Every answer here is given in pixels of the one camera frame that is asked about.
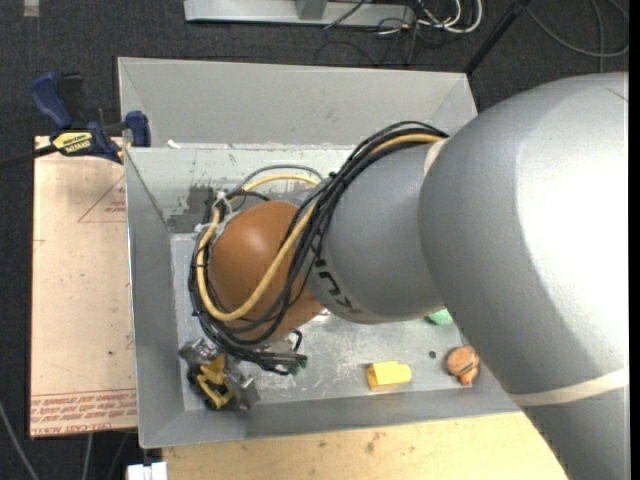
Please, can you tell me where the grey metal bin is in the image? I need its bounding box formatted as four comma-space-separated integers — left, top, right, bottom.
117, 56, 522, 450

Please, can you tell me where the yellow toy block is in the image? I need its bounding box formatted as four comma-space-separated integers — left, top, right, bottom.
365, 360, 414, 392

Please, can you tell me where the grey and yellow toy vehicle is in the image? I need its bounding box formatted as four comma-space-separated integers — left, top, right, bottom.
178, 338, 262, 413

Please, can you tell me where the orange-brown toy food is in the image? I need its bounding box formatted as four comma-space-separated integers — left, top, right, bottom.
445, 345, 482, 386

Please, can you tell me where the brown cardboard board, red print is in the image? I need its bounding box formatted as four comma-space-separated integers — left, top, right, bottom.
29, 135, 139, 440

